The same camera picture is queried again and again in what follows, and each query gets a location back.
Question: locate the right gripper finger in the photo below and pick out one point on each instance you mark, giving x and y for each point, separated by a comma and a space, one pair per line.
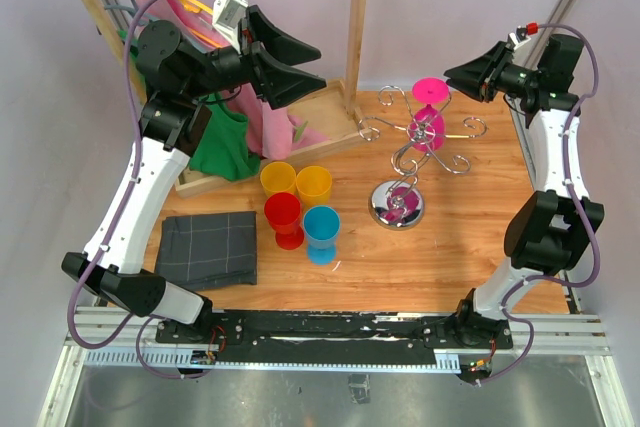
471, 89
477, 69

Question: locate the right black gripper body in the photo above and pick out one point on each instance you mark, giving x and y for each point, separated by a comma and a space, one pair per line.
490, 81

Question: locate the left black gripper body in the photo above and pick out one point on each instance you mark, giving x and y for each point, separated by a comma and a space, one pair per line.
247, 46

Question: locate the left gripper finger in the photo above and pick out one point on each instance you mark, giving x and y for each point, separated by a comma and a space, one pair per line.
280, 85
280, 45

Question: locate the yellow wine glass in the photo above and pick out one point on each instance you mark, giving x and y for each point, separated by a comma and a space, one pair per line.
314, 185
278, 177

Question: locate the red wine glass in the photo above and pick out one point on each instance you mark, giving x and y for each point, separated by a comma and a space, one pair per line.
283, 212

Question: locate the blue wine glass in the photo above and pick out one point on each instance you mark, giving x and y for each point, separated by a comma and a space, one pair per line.
321, 225

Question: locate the green wine glass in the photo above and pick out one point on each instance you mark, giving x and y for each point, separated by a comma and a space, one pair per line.
299, 132

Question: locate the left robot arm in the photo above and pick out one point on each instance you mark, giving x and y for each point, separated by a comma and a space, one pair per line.
111, 264

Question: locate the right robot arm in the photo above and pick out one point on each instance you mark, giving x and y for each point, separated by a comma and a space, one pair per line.
552, 230

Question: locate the magenta wine glass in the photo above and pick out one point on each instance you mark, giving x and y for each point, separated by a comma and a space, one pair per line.
428, 127

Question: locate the wooden clothes rack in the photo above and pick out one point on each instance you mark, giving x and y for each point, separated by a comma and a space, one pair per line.
333, 110

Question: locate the chrome wine glass rack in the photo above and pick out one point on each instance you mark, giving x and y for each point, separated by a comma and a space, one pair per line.
398, 204

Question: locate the pink t-shirt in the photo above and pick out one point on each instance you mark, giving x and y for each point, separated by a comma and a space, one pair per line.
269, 132

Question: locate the green tank top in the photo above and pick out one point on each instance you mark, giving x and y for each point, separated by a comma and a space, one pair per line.
220, 147

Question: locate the grey clothes hanger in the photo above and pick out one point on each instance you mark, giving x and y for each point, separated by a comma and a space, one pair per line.
121, 13

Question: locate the dark grey folded cloth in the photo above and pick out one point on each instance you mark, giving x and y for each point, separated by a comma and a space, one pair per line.
209, 251

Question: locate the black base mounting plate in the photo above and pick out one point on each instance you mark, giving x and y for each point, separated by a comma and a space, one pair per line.
256, 335

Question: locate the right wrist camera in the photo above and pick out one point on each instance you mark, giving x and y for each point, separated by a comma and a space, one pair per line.
517, 39

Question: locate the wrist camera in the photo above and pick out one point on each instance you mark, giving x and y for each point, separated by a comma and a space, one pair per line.
517, 39
226, 17

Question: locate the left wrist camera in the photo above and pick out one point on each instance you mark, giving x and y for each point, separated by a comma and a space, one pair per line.
226, 17

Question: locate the grey cable duct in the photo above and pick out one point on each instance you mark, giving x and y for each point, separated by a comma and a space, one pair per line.
186, 358

